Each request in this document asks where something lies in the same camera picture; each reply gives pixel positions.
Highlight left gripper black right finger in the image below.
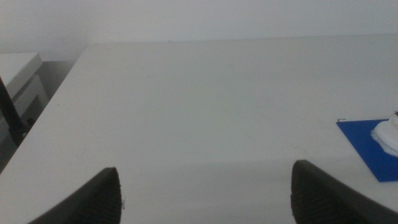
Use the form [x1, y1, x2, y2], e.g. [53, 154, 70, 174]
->
[290, 159, 398, 224]

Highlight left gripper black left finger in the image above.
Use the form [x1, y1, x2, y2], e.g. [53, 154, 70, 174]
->
[27, 167, 123, 224]

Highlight white sandal red black straps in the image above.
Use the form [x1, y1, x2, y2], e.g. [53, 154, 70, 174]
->
[370, 111, 398, 158]

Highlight blue rectangular mat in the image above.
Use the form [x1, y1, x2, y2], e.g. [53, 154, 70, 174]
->
[336, 118, 398, 183]

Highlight black stand pole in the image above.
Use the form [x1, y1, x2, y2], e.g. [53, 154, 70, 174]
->
[0, 77, 31, 147]

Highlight white side cabinet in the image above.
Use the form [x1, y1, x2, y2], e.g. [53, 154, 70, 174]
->
[0, 52, 49, 144]

